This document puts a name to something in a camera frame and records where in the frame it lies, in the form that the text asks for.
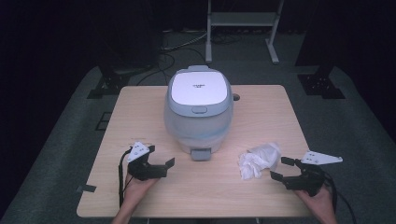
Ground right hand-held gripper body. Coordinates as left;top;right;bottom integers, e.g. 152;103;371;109
283;149;344;198

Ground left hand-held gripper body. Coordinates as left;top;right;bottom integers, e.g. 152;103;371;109
125;141;168;182

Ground white paper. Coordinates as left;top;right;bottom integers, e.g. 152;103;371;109
237;142;282;181

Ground white pedal trash can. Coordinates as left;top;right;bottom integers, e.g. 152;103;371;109
163;64;234;162

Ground person's left hand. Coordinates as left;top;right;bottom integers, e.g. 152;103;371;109
123;173;161;207

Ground person's right hand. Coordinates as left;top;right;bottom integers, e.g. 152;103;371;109
293;184;334;217

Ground dark floor plate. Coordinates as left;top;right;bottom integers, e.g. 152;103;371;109
94;111;113;132

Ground grey tape strip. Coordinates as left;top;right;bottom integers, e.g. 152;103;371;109
76;184;97;194

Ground dark stand base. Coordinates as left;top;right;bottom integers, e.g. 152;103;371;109
86;62;157;100
295;62;347;100

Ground white metal stand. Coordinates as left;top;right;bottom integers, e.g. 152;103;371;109
205;0;285;65

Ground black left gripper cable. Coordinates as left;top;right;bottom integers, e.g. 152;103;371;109
118;147;134;209

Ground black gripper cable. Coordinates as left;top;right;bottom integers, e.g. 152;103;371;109
118;147;134;209
320;170;358;224

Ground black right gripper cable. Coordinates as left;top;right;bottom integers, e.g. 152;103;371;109
320;170;358;224

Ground black floor cables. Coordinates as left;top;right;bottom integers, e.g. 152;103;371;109
135;30;209;87

